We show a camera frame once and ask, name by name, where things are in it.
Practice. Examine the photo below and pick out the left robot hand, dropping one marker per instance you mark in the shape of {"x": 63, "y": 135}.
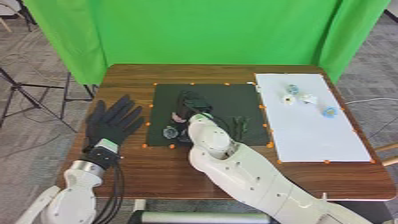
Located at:
{"x": 112, "y": 123}

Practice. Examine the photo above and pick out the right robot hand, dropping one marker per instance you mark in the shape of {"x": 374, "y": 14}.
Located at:
{"x": 194, "y": 101}

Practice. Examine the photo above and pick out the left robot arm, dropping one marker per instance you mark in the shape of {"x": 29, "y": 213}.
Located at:
{"x": 73, "y": 196}

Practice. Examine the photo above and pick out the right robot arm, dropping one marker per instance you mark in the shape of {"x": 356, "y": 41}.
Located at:
{"x": 249, "y": 173}

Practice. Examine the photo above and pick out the pink flower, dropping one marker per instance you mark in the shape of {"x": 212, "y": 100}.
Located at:
{"x": 176, "y": 117}

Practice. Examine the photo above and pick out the dark mat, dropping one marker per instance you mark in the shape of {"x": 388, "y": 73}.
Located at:
{"x": 233, "y": 100}

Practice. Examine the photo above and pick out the white flower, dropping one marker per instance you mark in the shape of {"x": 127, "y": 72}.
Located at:
{"x": 171, "y": 132}
{"x": 288, "y": 99}
{"x": 308, "y": 98}

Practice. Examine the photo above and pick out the green sprig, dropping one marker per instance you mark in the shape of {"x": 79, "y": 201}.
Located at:
{"x": 240, "y": 128}

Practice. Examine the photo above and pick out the blue flower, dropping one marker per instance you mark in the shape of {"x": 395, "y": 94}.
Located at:
{"x": 292, "y": 88}
{"x": 329, "y": 112}

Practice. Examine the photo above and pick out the black tripod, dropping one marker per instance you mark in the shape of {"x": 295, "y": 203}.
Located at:
{"x": 24, "y": 91}

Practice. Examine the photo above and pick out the white sheet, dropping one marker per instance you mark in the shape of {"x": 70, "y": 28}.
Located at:
{"x": 313, "y": 136}

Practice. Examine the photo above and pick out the pale grey bar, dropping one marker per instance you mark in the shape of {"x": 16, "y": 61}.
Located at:
{"x": 207, "y": 218}

